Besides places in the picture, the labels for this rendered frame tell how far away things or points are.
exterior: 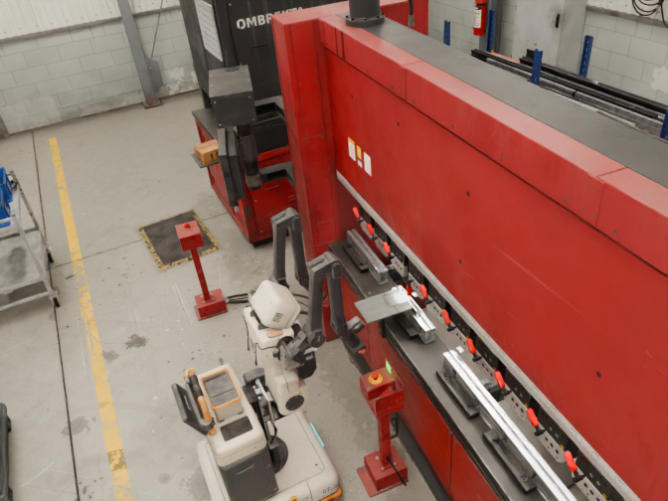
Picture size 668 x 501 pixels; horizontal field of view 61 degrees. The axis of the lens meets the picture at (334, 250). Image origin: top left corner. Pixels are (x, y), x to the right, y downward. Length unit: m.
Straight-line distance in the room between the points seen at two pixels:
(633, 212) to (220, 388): 2.09
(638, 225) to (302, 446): 2.39
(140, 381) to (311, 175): 2.00
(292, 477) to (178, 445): 0.96
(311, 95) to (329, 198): 0.68
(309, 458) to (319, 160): 1.72
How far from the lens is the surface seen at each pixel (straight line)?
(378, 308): 3.07
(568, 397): 2.07
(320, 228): 3.71
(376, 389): 2.99
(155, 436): 4.08
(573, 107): 1.98
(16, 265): 5.62
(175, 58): 9.57
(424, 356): 2.99
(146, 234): 6.03
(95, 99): 9.54
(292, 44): 3.21
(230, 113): 3.40
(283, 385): 2.91
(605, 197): 1.58
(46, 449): 4.36
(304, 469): 3.34
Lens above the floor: 3.04
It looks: 35 degrees down
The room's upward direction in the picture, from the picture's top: 6 degrees counter-clockwise
